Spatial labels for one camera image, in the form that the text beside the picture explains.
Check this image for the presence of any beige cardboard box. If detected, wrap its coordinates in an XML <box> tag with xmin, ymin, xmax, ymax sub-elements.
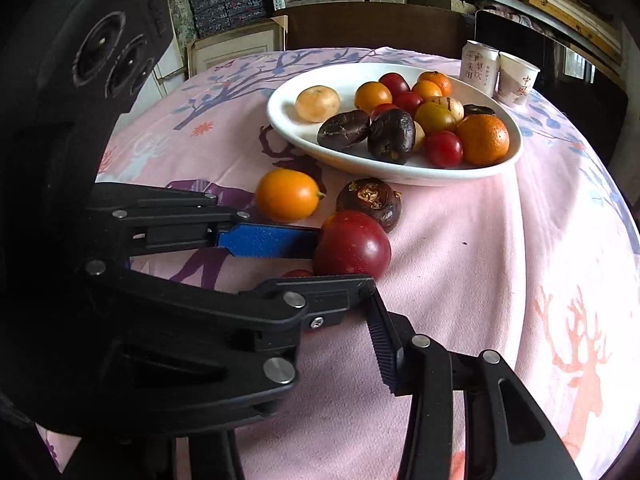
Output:
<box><xmin>186</xmin><ymin>15</ymin><xmax>289</xmax><ymax>79</ymax></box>

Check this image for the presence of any brown board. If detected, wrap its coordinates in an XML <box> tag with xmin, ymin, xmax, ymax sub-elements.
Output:
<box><xmin>286</xmin><ymin>1</ymin><xmax>477</xmax><ymax>57</ymax></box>

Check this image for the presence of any pink deer print tablecloth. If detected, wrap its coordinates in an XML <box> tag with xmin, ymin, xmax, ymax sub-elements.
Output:
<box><xmin>35</xmin><ymin>46</ymin><xmax>640</xmax><ymax>480</ymax></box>

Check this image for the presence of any stack of blue patterned boxes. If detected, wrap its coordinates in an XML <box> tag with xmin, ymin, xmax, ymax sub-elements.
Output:
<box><xmin>187</xmin><ymin>0</ymin><xmax>274</xmax><ymax>39</ymax></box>

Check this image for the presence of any white drink can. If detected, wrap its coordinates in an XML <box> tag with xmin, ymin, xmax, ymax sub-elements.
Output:
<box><xmin>460</xmin><ymin>40</ymin><xmax>501</xmax><ymax>92</ymax></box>

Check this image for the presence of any small orange kumquat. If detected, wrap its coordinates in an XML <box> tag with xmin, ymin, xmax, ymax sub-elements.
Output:
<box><xmin>411</xmin><ymin>80</ymin><xmax>443</xmax><ymax>103</ymax></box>
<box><xmin>417</xmin><ymin>70</ymin><xmax>453</xmax><ymax>97</ymax></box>

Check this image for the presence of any large orange-yellow tomato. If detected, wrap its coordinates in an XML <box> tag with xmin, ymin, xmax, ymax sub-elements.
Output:
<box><xmin>255</xmin><ymin>169</ymin><xmax>327</xmax><ymax>223</ymax></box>

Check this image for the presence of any large orange mandarin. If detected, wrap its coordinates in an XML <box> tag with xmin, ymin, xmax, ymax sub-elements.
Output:
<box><xmin>454</xmin><ymin>114</ymin><xmax>511</xmax><ymax>167</ymax></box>

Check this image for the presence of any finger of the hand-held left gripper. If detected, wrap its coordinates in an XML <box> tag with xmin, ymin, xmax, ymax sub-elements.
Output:
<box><xmin>75</xmin><ymin>257</ymin><xmax>377</xmax><ymax>438</ymax></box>
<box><xmin>87</xmin><ymin>182</ymin><xmax>322</xmax><ymax>271</ymax></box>

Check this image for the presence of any white plate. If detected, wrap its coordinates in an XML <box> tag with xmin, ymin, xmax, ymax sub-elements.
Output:
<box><xmin>266</xmin><ymin>62</ymin><xmax>523</xmax><ymax>187</ymax></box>

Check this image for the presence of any dark glossy cabinet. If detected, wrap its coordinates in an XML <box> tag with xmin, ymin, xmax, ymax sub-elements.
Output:
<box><xmin>474</xmin><ymin>9</ymin><xmax>628</xmax><ymax>111</ymax></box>

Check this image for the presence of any pale yellow round fruit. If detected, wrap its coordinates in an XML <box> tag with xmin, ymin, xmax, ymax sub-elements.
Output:
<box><xmin>425</xmin><ymin>95</ymin><xmax>465</xmax><ymax>123</ymax></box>
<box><xmin>294</xmin><ymin>85</ymin><xmax>341</xmax><ymax>123</ymax></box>

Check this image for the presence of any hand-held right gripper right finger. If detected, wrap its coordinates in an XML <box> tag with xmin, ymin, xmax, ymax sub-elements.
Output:
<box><xmin>364</xmin><ymin>294</ymin><xmax>583</xmax><ymax>480</ymax></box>

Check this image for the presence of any white paper cup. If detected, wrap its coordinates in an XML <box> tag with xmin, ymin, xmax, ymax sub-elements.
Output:
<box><xmin>495</xmin><ymin>51</ymin><xmax>542</xmax><ymax>107</ymax></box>

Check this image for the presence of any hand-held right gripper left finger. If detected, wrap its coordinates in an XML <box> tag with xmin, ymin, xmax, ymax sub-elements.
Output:
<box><xmin>189</xmin><ymin>430</ymin><xmax>246</xmax><ymax>480</ymax></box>

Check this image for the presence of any dark red plum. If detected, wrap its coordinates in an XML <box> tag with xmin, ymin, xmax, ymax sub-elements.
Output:
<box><xmin>313</xmin><ymin>211</ymin><xmax>392</xmax><ymax>281</ymax></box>

